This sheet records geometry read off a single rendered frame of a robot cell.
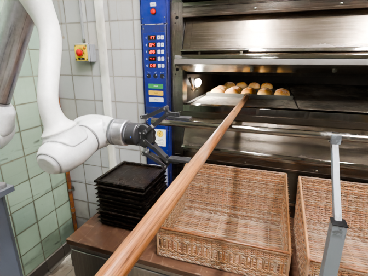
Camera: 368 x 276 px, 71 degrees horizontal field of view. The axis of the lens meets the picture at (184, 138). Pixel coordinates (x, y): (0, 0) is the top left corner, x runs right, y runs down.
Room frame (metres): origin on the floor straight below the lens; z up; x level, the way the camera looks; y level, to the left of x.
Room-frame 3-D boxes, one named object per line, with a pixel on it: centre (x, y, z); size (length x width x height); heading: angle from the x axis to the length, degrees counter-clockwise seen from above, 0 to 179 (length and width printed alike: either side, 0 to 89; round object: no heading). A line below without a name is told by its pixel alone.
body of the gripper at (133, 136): (0.81, 0.14, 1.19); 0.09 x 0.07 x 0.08; 71
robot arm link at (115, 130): (0.83, 0.21, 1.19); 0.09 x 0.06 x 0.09; 161
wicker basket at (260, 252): (1.09, -0.21, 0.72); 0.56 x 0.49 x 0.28; 73
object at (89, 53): (1.60, 0.59, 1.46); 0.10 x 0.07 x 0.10; 71
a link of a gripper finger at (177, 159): (0.77, 0.01, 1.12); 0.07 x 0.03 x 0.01; 71
